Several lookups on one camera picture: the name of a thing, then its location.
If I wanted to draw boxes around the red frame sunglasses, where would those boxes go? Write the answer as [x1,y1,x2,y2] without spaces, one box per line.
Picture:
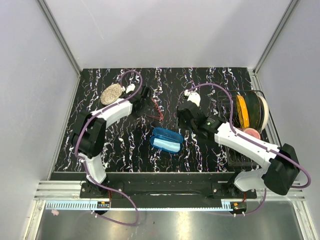
[146,98,164,123]

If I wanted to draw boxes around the light blue cleaning cloth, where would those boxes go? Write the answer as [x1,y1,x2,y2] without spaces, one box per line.
[153,138,181,153]

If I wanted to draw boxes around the blue glasses case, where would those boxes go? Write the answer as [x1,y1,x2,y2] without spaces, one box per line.
[150,127,184,154]

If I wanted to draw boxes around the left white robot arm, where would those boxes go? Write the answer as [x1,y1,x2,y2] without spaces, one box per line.
[71,84,153,198]

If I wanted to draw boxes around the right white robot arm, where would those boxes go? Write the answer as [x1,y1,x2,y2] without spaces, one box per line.
[177,100,300,199]

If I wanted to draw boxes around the speckled oval stone coaster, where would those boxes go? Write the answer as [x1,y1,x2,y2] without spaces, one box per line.
[100,83,125,106]

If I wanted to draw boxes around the yellow plate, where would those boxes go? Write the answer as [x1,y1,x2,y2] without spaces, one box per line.
[236,95,250,129]

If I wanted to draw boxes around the pink patterned mug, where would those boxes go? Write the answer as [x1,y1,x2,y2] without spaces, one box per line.
[239,127,261,140]

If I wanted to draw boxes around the dark green plate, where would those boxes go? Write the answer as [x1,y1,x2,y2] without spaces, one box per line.
[244,91,262,132]

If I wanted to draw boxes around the cream white plate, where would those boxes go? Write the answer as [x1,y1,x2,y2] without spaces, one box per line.
[258,95,269,132]

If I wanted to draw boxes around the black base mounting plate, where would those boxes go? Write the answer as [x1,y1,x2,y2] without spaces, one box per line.
[79,181,258,210]

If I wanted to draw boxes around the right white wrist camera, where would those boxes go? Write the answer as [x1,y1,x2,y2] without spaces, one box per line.
[184,90,201,108]

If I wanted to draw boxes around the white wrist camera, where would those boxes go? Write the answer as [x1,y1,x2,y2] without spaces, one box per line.
[184,90,201,108]
[121,83,136,94]

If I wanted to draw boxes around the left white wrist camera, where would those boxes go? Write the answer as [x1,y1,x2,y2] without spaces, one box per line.
[121,83,136,94]

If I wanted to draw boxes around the black wire dish rack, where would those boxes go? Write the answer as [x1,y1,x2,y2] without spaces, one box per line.
[214,95,280,171]

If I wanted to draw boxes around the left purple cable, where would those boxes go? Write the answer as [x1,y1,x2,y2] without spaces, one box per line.
[74,69,145,227]

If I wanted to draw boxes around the purple cable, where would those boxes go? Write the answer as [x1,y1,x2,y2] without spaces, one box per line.
[74,69,145,227]
[187,83,312,216]

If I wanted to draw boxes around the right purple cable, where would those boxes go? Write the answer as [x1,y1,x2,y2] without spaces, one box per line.
[187,83,312,216]

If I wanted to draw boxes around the white cable duct strip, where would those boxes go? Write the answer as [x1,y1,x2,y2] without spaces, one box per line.
[45,196,235,212]

